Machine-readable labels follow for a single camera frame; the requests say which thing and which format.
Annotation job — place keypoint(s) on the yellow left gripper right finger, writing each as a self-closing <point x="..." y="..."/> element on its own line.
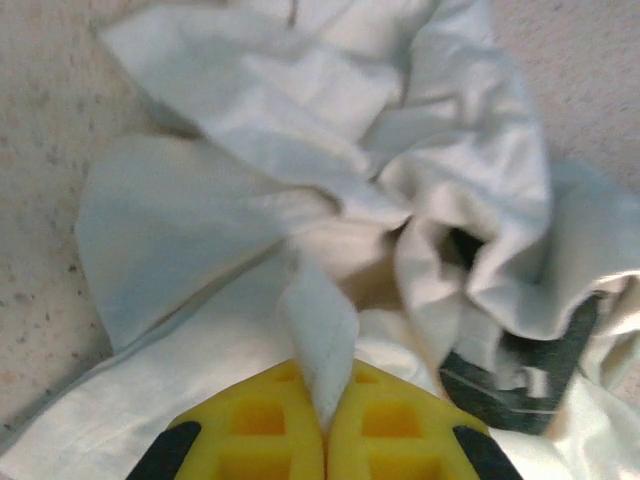
<point x="400" y="430"/>

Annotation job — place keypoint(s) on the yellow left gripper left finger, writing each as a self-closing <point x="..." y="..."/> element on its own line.
<point x="250" y="430"/>

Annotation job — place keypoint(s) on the white t-shirt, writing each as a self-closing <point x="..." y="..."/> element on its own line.
<point x="260" y="150"/>

